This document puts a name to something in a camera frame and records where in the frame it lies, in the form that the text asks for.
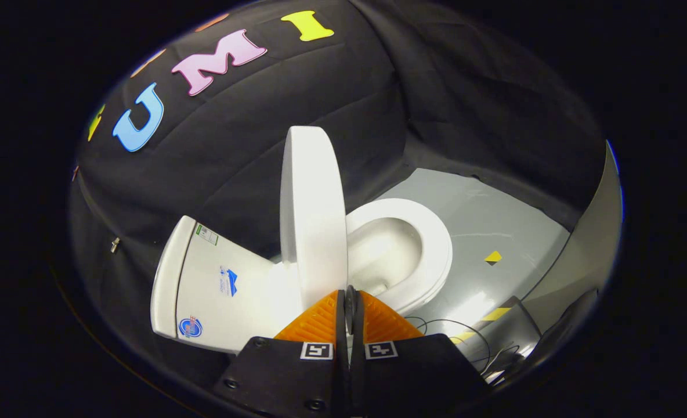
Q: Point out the yellow black tape square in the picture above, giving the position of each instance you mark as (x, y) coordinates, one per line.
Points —
(493, 257)

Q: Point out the yellow black tape strip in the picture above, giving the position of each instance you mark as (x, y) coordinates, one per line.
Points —
(494, 314)

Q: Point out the white toilet bowl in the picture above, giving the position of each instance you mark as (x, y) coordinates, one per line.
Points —
(384, 255)

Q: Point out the black backdrop cloth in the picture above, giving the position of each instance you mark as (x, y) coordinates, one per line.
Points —
(297, 98)

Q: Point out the silver clip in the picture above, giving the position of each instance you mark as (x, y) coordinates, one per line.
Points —
(114, 244)

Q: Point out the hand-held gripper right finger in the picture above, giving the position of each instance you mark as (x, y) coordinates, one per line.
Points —
(413, 377)

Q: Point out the white toilet seat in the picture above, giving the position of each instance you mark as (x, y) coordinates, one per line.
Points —
(438, 244)

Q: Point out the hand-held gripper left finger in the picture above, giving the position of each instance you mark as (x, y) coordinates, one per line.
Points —
(288, 377)

